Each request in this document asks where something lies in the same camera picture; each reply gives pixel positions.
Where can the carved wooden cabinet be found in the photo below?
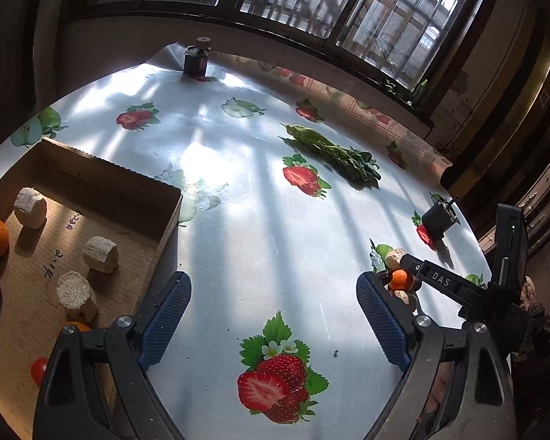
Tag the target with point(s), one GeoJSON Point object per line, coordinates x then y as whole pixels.
{"type": "Point", "coordinates": [541, 192]}

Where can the dark plum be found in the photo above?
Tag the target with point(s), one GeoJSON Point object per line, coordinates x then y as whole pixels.
{"type": "Point", "coordinates": [415, 285]}
{"type": "Point", "coordinates": [385, 277]}

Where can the large peeled banana piece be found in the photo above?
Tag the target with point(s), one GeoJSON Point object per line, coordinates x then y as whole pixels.
{"type": "Point", "coordinates": [75, 293]}

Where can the large orange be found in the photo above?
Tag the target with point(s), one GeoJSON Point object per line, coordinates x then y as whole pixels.
{"type": "Point", "coordinates": [77, 327]}

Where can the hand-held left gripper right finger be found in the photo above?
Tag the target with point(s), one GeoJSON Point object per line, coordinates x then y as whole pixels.
{"type": "Point", "coordinates": [382, 321]}

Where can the bunch of leafy greens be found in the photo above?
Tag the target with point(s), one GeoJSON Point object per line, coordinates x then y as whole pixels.
{"type": "Point", "coordinates": [334, 156]}

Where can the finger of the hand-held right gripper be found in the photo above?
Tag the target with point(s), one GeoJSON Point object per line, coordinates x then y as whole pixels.
{"type": "Point", "coordinates": [412, 265]}

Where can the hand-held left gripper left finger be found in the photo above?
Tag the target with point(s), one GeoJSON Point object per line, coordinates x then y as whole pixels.
{"type": "Point", "coordinates": [165, 321]}

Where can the brown cardboard box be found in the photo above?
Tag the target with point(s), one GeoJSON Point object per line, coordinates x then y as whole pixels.
{"type": "Point", "coordinates": [119, 201]}

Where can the brown lumpy object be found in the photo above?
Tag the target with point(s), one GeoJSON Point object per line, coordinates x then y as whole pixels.
{"type": "Point", "coordinates": [536, 321]}

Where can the black box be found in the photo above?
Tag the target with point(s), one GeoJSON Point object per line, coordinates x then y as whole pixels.
{"type": "Point", "coordinates": [437, 221]}

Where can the green bottle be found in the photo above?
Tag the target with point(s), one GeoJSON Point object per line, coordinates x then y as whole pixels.
{"type": "Point", "coordinates": [422, 90]}

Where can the dark jar with stopper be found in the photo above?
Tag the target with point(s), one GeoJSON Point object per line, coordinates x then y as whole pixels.
{"type": "Point", "coordinates": [195, 59]}

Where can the fruit print tablecloth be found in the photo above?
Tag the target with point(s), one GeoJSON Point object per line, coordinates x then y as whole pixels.
{"type": "Point", "coordinates": [256, 238]}

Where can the red tomato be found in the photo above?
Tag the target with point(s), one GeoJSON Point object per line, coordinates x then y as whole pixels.
{"type": "Point", "coordinates": [39, 370]}

